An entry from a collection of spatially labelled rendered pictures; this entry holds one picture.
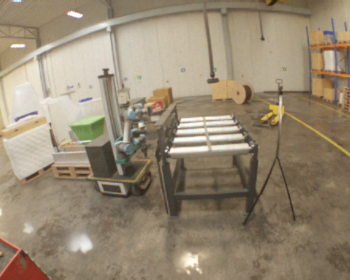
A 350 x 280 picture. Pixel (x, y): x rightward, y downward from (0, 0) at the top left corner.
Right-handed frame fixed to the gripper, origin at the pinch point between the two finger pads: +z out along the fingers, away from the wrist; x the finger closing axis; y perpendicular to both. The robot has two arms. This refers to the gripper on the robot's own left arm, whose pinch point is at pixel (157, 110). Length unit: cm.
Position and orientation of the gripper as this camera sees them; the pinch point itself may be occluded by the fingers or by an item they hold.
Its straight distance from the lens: 259.4
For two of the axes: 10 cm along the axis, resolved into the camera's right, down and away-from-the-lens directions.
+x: -1.2, -9.3, -3.5
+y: -1.3, 3.6, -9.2
